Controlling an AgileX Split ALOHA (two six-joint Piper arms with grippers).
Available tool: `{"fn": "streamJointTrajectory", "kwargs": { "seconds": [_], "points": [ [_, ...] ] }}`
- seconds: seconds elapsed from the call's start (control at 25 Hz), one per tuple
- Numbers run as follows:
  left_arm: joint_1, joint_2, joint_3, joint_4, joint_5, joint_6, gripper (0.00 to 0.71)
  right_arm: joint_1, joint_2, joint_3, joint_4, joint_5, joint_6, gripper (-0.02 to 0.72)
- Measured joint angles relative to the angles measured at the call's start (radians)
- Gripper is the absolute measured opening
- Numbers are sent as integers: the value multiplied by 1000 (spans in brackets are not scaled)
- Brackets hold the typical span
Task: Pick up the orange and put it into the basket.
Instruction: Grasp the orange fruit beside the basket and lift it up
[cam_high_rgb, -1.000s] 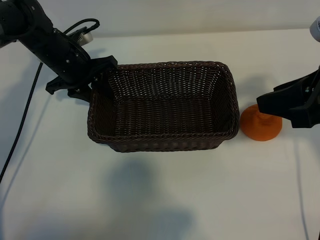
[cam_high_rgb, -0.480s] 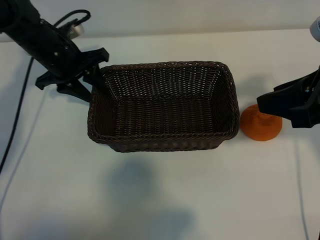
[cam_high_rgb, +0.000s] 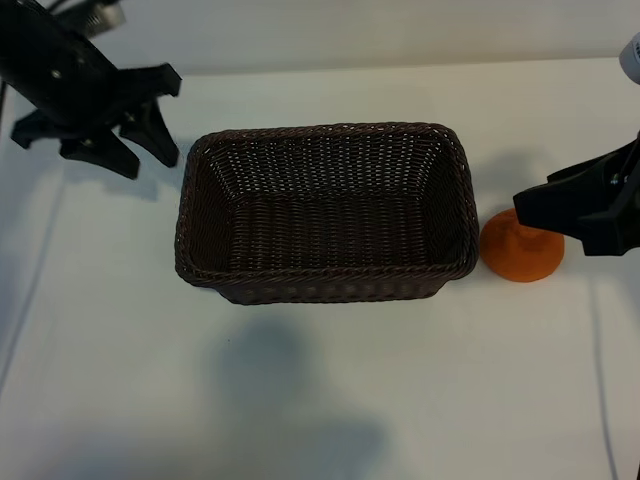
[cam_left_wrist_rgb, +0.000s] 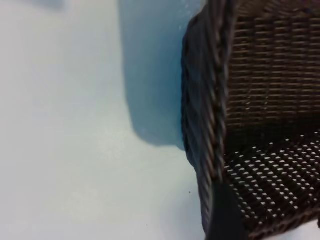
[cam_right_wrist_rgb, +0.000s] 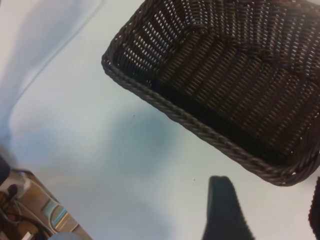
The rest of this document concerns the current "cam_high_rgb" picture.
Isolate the dark brown wicker basket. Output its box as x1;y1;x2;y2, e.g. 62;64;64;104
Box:
173;121;477;306

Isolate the orange fruit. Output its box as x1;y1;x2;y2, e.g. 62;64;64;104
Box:
478;208;566;284

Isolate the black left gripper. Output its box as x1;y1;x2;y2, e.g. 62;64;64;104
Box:
0;0;182;181

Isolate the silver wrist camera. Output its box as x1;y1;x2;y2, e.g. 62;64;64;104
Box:
52;0;127;37
618;29;640;84

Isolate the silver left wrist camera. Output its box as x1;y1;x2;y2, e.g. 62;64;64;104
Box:
52;0;127;37

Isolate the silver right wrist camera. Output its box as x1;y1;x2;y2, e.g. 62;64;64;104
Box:
618;29;640;84

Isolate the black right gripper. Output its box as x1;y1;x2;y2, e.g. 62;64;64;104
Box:
513;132;640;256

